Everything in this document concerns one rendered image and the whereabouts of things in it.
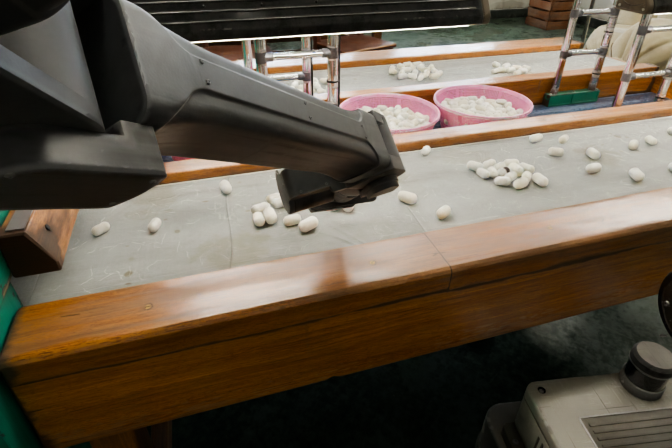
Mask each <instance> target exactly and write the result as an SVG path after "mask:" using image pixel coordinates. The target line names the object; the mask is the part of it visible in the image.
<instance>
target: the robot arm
mask: <svg viewBox="0 0 672 448"><path fill-rule="evenodd" d="M162 156H177V157H186V158H195V159H203V160H212V161H221V162H230V163H239V164H248V165H257V166H266V167H274V168H282V169H278V170H276V171H275V177H276V183H277V187H278V191H279V194H280V198H281V201H282V203H283V206H284V208H285V210H286V212H287V213H288V214H289V215H290V214H293V213H296V212H299V211H303V210H306V209H308V210H309V211H310V212H311V213H316V212H322V211H332V210H337V209H344V208H351V207H353V206H355V204H360V203H366V202H373V201H375V200H376V199H377V196H380V195H383V194H387V193H390V192H393V191H394V190H395V189H396V188H398V187H399V184H398V181H399V180H398V177H399V176H400V175H402V174H403V173H405V171H406V170H405V168H404V165H403V162H402V160H401V157H400V154H399V152H398V149H397V147H396V144H395V141H394V139H393V136H392V134H391V131H390V128H389V126H388V123H387V120H386V118H385V116H384V115H382V114H380V113H378V112H376V111H374V110H370V111H368V112H366V111H363V110H361V109H356V110H353V111H350V110H345V109H342V108H340V107H338V106H335V105H333V104H331V103H328V102H326V101H324V100H321V99H319V98H317V97H314V96H312V95H310V94H307V93H305V92H303V91H300V90H298V89H296V88H293V87H291V86H289V85H286V84H284V83H282V82H279V81H277V80H275V79H272V78H270V77H268V76H265V75H263V74H260V73H258V72H256V71H253V70H251V69H249V68H246V67H244V66H242V65H239V64H237V63H235V62H232V61H230V60H228V59H225V58H223V57H221V56H218V55H216V54H214V53H212V52H209V51H207V50H205V49H203V48H201V47H199V46H197V45H195V44H193V43H191V42H189V41H187V40H186V39H184V38H182V37H180V36H179V35H177V34H175V33H173V32H172V31H170V30H168V29H167V28H165V27H164V26H162V25H161V24H160V23H159V22H158V21H157V20H156V19H155V18H153V17H152V16H151V15H150V14H149V13H147V12H146V11H144V10H143V9H141V8H140V7H138V6H137V5H135V4H133V3H131V2H129V1H127V0H0V211H5V210H53V209H102V208H111V207H113V206H116V205H119V204H121V203H124V202H126V201H128V200H130V199H133V198H135V197H137V196H139V195H141V194H143V193H145V192H146V191H148V190H150V189H152V188H153V187H155V186H156V185H158V184H159V183H160V182H161V181H163V180H164V179H165V178H166V177H167V173H166V169H165V166H164V163H163V159H162Z"/></svg>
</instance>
